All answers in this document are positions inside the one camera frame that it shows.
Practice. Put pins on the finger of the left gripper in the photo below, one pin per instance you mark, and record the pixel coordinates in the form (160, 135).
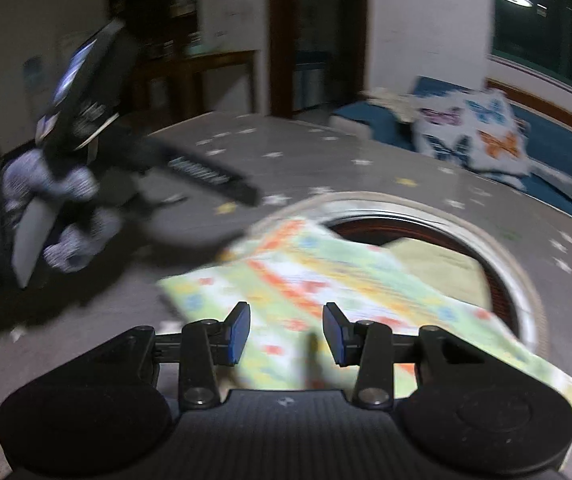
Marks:
(144, 154)

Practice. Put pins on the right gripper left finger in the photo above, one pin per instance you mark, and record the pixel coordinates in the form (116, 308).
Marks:
(205, 345)

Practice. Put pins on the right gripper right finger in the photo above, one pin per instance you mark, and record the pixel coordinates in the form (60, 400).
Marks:
(367, 345)

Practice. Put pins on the colourful patterned child garment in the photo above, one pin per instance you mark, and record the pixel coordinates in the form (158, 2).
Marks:
(288, 275)

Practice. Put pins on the left gloved hand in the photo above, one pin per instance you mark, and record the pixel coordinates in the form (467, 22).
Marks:
(53, 219)

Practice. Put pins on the dark wooden cabinet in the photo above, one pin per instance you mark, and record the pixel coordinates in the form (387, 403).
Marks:
(168, 84)

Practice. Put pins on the round black induction cooktop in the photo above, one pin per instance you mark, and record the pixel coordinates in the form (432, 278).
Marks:
(437, 259)

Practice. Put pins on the cream cloth on sofa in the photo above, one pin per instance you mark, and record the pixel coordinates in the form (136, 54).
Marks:
(401, 106)

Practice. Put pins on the butterfly print pillow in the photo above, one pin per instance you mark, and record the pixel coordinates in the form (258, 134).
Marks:
(475, 130)

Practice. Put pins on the blue sofa bench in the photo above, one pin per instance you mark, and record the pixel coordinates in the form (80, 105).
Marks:
(549, 143)

